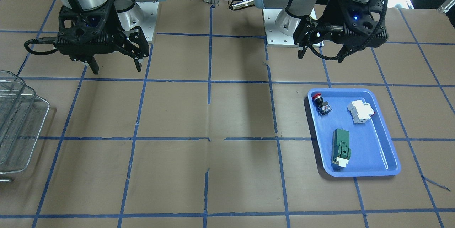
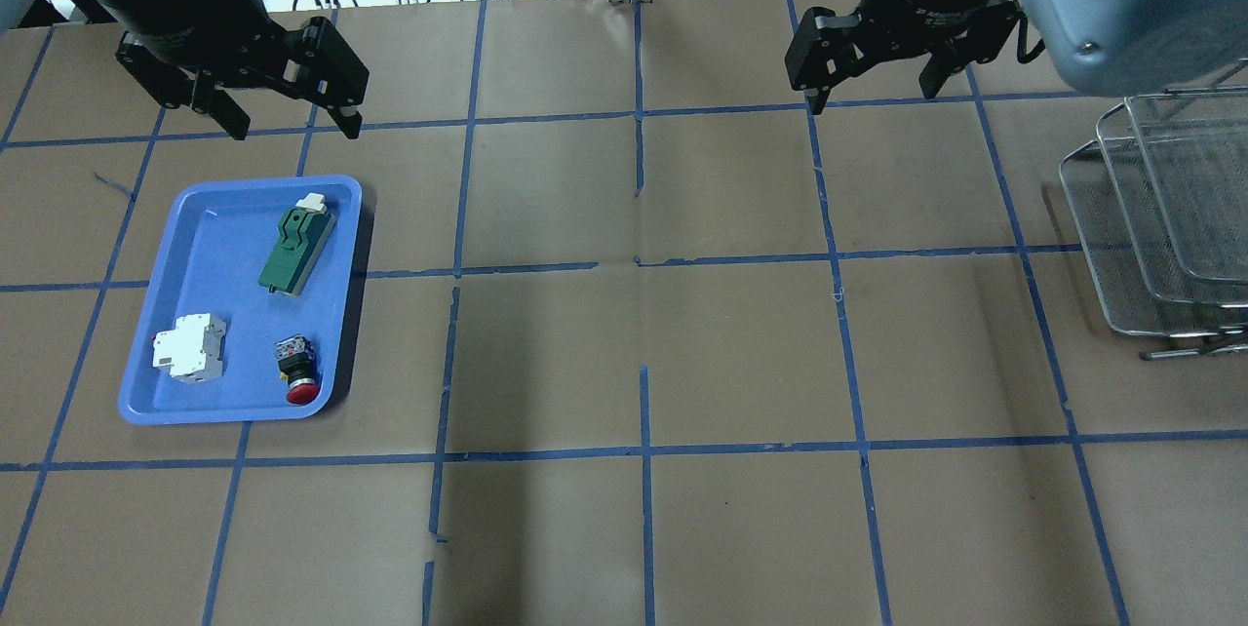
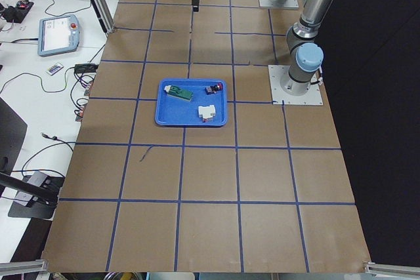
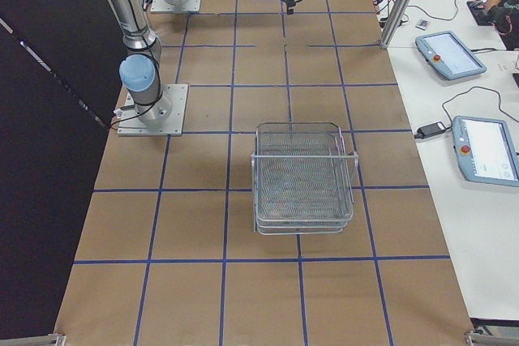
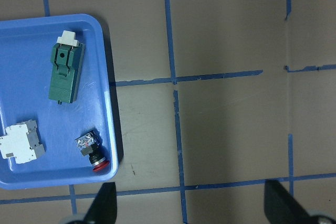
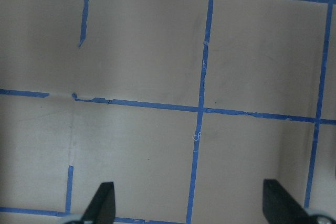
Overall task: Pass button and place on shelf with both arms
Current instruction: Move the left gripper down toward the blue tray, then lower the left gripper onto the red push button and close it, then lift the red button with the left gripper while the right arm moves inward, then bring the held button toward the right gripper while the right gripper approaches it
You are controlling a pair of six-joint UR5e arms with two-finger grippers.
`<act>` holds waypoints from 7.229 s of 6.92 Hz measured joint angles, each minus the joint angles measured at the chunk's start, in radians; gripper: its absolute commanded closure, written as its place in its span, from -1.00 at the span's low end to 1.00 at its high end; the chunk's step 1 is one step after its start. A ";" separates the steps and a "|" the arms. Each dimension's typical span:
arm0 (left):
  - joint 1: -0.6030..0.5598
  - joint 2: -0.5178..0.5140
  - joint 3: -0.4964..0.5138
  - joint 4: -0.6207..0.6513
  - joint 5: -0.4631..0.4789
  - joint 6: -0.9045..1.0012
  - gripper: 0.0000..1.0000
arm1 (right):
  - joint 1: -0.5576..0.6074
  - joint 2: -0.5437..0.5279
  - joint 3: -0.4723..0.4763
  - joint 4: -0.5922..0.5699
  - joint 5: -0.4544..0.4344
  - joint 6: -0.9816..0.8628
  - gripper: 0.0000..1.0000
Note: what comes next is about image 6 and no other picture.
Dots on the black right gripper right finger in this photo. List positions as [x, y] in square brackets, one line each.
[280, 207]

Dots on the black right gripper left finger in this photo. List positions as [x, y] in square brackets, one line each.
[102, 206]

